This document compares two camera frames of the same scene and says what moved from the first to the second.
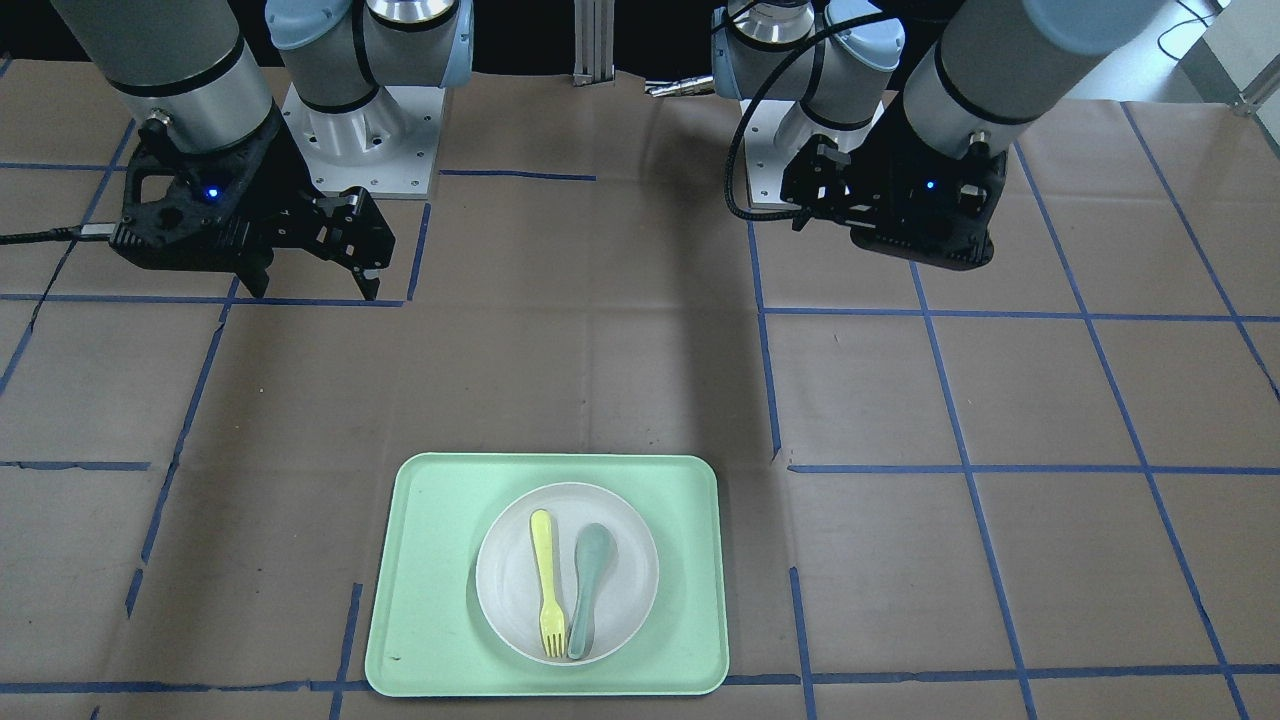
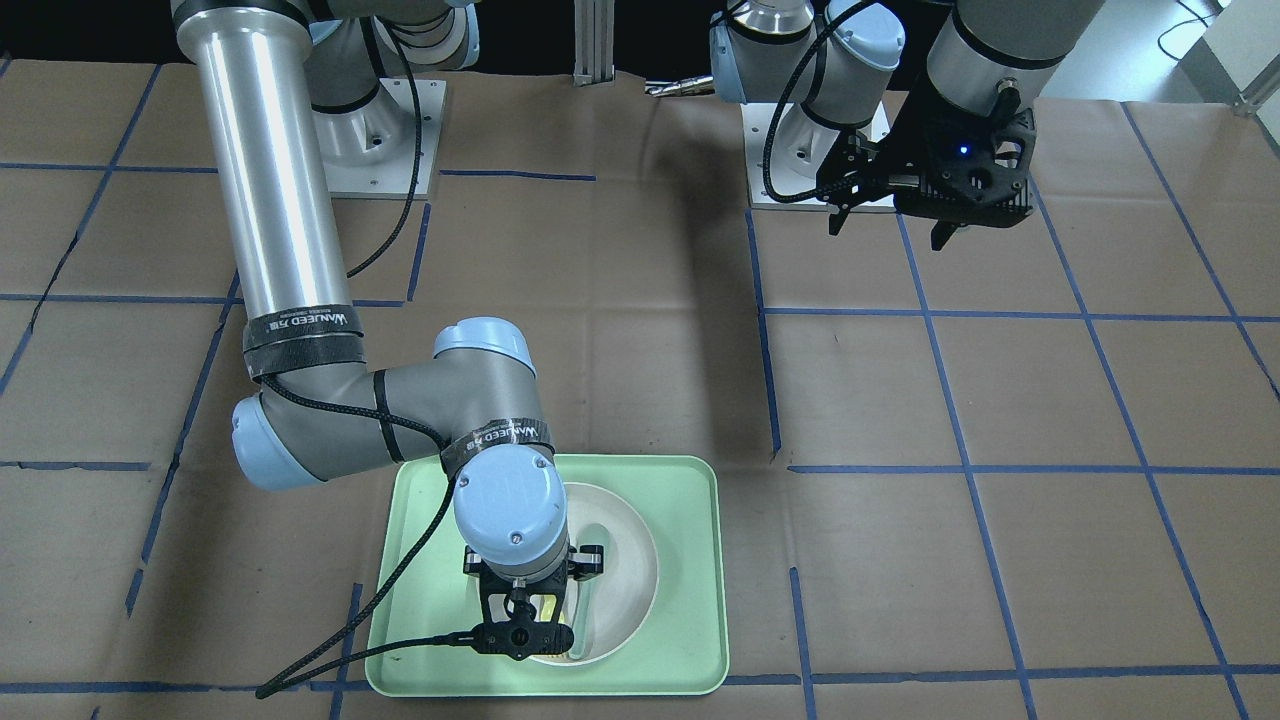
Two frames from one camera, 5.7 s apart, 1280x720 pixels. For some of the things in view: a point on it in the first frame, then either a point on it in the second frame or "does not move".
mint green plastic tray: x=431 y=635 does not move
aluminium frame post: x=594 y=41 does not move
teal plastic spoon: x=595 y=553 does not move
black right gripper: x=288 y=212 -> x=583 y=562
